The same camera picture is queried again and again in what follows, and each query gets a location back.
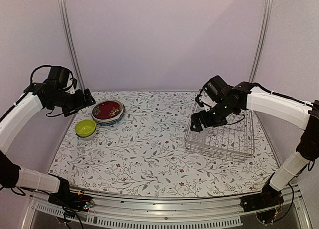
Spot floral tablecloth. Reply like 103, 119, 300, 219
49, 91, 278, 197

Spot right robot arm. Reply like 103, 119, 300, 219
190, 77, 319, 207

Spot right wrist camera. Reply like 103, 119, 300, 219
203, 75, 228, 102

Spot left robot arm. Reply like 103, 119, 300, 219
0, 83, 96, 206

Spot blue polka dot plate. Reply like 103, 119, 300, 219
96, 115, 124, 127

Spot white small bowl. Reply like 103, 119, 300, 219
78, 131, 97, 141

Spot pale green flower plate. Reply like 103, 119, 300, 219
92, 115, 125, 126

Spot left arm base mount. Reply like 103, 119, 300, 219
48, 174, 95, 212

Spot white cream plate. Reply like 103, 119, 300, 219
92, 100, 125, 125

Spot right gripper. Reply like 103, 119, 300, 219
190, 98, 237, 132

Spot clear glass cup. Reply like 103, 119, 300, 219
190, 131, 207, 145

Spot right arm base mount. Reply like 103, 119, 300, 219
240, 184, 284, 224

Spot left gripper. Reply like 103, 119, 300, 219
49, 88, 96, 116

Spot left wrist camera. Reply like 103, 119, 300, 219
47, 66, 70, 88

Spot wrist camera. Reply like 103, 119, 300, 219
47, 66, 70, 88
203, 75, 228, 102

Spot dark red patterned plate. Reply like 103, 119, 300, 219
92, 100, 123, 120

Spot front aluminium rail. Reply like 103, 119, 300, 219
21, 184, 313, 229

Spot lime green bowl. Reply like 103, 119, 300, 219
74, 119, 96, 138

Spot wire dish rack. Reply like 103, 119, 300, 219
185, 110, 255, 162

